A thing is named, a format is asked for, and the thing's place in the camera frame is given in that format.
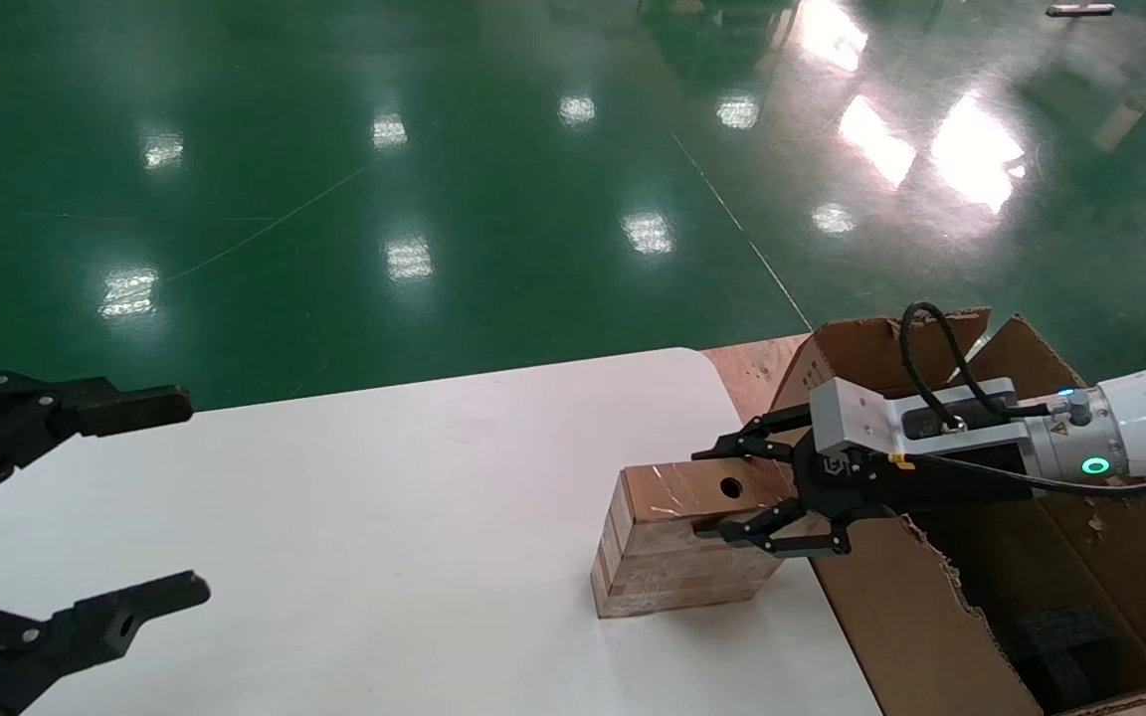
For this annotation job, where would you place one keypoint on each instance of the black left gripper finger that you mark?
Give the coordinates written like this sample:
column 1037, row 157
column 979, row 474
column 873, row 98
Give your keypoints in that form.
column 105, row 408
column 105, row 626

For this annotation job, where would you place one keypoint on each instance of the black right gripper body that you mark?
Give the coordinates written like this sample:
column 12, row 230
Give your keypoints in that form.
column 921, row 482

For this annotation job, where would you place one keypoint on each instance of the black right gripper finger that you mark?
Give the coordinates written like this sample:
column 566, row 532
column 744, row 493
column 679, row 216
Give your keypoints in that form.
column 792, row 532
column 762, row 443

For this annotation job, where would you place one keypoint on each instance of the small brown wooden box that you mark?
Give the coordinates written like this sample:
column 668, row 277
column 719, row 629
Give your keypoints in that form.
column 663, row 557

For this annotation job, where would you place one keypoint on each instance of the big torn cardboard box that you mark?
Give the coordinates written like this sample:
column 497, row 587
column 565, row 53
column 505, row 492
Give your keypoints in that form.
column 931, row 636

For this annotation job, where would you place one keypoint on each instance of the black foam block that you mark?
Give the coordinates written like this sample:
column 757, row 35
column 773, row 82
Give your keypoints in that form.
column 1055, row 651

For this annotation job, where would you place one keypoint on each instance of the grey flat floor bar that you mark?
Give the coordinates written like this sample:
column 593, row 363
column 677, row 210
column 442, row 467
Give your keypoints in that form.
column 1080, row 10

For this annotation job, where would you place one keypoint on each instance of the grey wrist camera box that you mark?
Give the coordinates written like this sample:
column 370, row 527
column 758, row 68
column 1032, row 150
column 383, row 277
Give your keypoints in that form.
column 852, row 418

